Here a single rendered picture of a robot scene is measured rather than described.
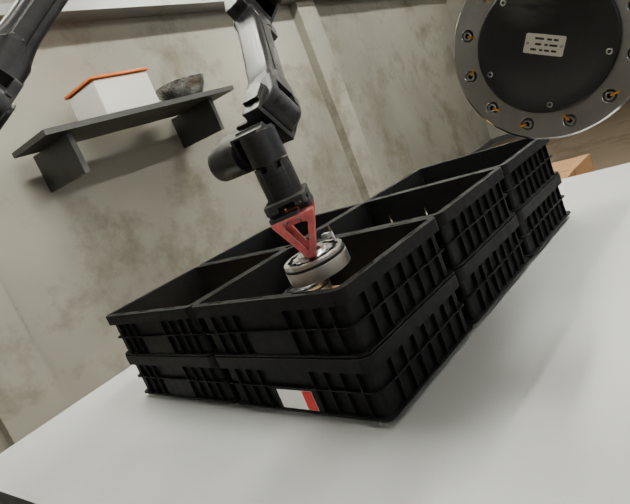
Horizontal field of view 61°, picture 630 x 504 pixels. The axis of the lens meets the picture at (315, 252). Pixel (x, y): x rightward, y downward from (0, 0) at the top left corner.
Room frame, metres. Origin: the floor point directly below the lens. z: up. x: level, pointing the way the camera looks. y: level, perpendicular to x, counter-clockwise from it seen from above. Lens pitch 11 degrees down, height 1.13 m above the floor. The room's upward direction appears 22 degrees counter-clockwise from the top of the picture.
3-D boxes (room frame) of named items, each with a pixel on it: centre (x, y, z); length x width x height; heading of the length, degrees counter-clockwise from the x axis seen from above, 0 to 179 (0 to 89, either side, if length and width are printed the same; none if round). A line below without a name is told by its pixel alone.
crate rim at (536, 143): (1.37, -0.42, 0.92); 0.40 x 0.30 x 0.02; 43
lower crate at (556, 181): (1.37, -0.42, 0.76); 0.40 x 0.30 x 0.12; 43
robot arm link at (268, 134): (0.82, 0.02, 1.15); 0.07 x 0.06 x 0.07; 49
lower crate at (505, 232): (1.17, -0.20, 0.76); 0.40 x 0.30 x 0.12; 43
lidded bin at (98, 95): (3.36, 0.76, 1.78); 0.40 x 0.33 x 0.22; 139
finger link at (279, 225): (0.81, 0.01, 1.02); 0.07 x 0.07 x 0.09; 83
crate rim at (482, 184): (1.17, -0.20, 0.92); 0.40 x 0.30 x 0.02; 43
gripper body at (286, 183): (0.82, 0.01, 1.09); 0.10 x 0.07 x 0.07; 173
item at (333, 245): (0.82, 0.00, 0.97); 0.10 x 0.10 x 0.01
